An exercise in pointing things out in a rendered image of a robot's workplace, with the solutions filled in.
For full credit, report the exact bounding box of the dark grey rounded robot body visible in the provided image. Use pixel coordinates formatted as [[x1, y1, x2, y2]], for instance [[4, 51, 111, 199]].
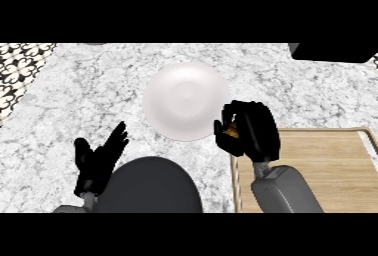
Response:
[[94, 156, 204, 214]]

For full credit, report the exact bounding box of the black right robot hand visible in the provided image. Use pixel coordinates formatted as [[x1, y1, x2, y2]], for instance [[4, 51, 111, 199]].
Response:
[[212, 99, 282, 164]]

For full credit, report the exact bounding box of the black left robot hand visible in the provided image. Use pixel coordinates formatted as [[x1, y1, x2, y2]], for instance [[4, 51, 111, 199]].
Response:
[[72, 120, 131, 198]]

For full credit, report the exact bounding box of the black appliance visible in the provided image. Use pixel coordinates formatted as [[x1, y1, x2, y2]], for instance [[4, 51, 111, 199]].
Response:
[[288, 42, 378, 64]]

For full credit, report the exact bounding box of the wooden tray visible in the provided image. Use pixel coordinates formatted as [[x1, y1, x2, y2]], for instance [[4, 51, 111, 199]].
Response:
[[229, 126, 378, 214]]

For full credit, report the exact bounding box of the white round plate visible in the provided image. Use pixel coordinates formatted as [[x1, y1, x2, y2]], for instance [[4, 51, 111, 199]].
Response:
[[142, 61, 233, 142]]

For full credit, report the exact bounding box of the orange sweet potato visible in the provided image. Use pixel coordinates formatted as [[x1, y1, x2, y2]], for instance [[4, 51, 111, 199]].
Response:
[[223, 121, 240, 139]]

